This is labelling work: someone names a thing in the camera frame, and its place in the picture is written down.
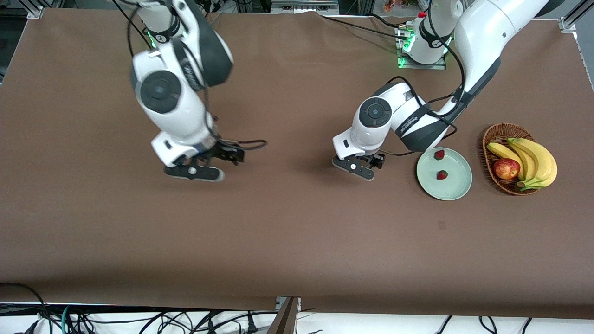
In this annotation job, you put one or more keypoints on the brown wicker basket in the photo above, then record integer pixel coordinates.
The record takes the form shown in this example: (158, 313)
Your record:
(492, 139)

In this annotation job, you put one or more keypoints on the red strawberry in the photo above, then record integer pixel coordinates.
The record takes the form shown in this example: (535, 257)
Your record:
(442, 175)
(439, 154)

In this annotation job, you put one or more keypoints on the dark table leg post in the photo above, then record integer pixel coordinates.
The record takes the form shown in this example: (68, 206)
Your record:
(283, 322)

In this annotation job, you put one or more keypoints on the orange red object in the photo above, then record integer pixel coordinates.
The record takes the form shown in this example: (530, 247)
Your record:
(394, 4)

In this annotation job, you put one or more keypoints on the yellow banana bunch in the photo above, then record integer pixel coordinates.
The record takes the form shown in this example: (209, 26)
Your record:
(540, 162)

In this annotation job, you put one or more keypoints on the brown table cover sheet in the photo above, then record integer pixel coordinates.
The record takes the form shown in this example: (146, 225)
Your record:
(278, 232)

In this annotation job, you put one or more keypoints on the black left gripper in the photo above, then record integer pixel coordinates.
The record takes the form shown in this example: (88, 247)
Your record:
(377, 160)

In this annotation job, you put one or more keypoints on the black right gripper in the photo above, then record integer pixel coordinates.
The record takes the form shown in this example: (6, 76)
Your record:
(224, 153)

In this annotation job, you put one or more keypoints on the light green round plate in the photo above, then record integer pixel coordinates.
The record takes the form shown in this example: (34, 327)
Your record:
(457, 185)

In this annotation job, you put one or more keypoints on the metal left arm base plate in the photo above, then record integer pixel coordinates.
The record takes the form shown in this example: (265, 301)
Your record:
(417, 66)

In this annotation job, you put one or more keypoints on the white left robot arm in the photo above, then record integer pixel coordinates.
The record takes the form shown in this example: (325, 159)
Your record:
(376, 116)

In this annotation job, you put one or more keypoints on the silver equipment box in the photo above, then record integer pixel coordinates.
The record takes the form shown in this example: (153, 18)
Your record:
(304, 5)

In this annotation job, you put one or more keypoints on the red yellow apple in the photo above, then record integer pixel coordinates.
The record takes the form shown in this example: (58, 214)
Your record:
(506, 169)

